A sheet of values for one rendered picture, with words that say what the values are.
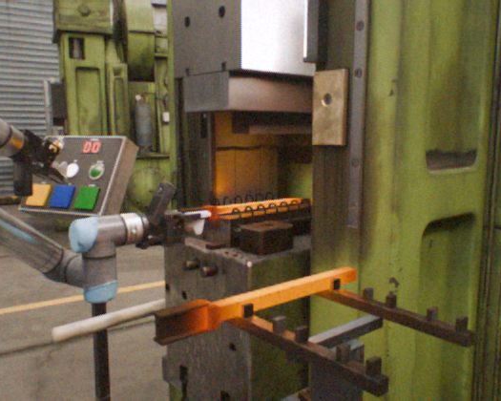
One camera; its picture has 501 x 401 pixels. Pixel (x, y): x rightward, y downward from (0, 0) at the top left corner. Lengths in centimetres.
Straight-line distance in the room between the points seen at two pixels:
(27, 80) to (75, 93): 316
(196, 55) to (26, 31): 798
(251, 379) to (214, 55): 81
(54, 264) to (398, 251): 78
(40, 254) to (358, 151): 75
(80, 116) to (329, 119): 510
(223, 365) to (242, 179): 62
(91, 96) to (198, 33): 482
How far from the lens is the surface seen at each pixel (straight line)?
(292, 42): 135
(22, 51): 922
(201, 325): 77
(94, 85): 616
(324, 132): 119
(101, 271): 115
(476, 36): 146
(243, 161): 163
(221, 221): 130
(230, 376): 131
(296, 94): 142
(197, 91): 137
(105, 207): 159
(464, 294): 150
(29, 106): 915
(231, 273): 120
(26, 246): 118
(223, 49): 128
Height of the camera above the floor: 122
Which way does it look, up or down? 9 degrees down
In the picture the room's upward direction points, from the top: straight up
